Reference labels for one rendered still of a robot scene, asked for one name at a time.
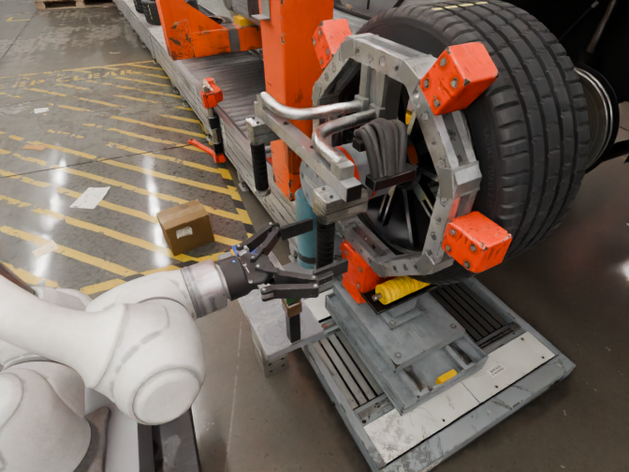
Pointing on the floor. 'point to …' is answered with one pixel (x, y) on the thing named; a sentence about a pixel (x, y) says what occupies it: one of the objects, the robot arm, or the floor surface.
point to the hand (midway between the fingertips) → (323, 244)
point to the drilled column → (269, 361)
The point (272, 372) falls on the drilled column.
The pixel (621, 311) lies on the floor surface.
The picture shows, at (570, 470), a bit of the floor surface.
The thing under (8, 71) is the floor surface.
